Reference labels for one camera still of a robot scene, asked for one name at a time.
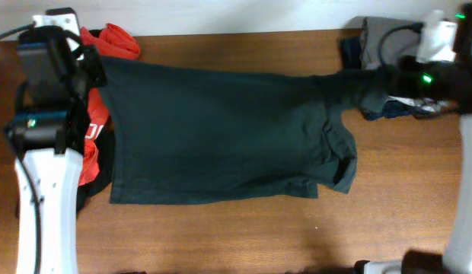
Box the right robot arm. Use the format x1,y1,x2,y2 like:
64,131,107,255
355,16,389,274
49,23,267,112
362,2,472,273

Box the right black camera cable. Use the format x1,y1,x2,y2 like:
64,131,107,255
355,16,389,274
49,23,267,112
376,21,426,69

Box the red t-shirt white print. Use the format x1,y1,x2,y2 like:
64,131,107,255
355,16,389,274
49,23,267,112
78,23,141,186

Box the black t-shirt white letters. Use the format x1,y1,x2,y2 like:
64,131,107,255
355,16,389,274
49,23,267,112
99,57,392,205

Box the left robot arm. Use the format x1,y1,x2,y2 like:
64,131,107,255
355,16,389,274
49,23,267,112
4,24,107,273

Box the grey folded garment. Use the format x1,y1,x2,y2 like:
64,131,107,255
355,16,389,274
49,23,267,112
359,18,459,116

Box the navy folded garment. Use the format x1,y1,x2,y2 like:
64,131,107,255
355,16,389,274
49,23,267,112
339,37,435,121

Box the black garment under pile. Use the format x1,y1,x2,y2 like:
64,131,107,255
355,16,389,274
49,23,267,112
76,24,123,212

